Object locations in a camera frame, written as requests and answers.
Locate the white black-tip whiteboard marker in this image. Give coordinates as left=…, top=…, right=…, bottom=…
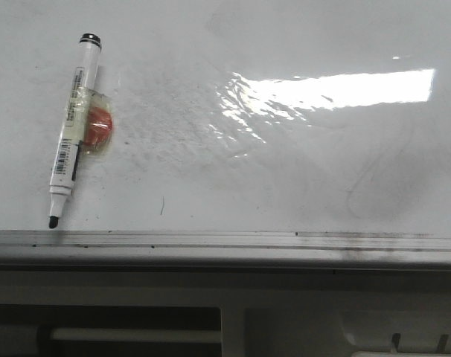
left=48, top=33, right=102, bottom=229

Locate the white horizontal rod below board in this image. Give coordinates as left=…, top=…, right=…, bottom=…
left=50, top=327, right=222, bottom=344

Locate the white whiteboard with aluminium frame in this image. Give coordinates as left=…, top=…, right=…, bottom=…
left=0, top=1, right=451, bottom=268

